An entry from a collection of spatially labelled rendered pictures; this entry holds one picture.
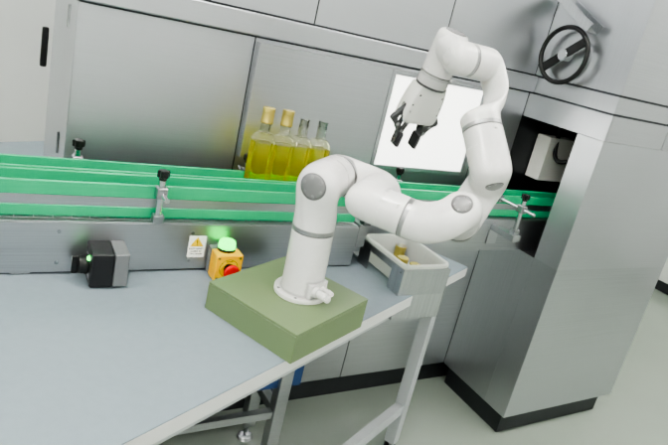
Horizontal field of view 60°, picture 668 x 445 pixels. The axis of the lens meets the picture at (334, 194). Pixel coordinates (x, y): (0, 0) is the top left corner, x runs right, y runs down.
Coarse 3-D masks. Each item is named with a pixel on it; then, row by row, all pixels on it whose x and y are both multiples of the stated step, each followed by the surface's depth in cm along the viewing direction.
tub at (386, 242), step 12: (372, 240) 170; (384, 240) 177; (396, 240) 180; (408, 240) 181; (384, 252) 164; (408, 252) 180; (420, 252) 175; (432, 252) 171; (408, 264) 158; (420, 264) 174; (432, 264) 162; (444, 264) 164
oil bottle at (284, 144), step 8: (280, 136) 160; (288, 136) 161; (280, 144) 159; (288, 144) 160; (280, 152) 160; (288, 152) 161; (272, 160) 161; (280, 160) 161; (288, 160) 162; (272, 168) 161; (280, 168) 162; (288, 168) 163; (272, 176) 162; (280, 176) 163
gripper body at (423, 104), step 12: (420, 84) 135; (408, 96) 137; (420, 96) 135; (432, 96) 136; (444, 96) 139; (396, 108) 140; (408, 108) 137; (420, 108) 137; (432, 108) 139; (408, 120) 138; (420, 120) 140; (432, 120) 142
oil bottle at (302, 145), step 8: (296, 136) 164; (296, 144) 163; (304, 144) 164; (296, 152) 163; (304, 152) 164; (296, 160) 164; (304, 160) 165; (296, 168) 165; (288, 176) 165; (296, 176) 166
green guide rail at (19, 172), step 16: (0, 176) 125; (16, 176) 127; (32, 176) 128; (48, 176) 130; (64, 176) 132; (80, 176) 133; (96, 176) 135; (112, 176) 137; (128, 176) 139; (144, 176) 141
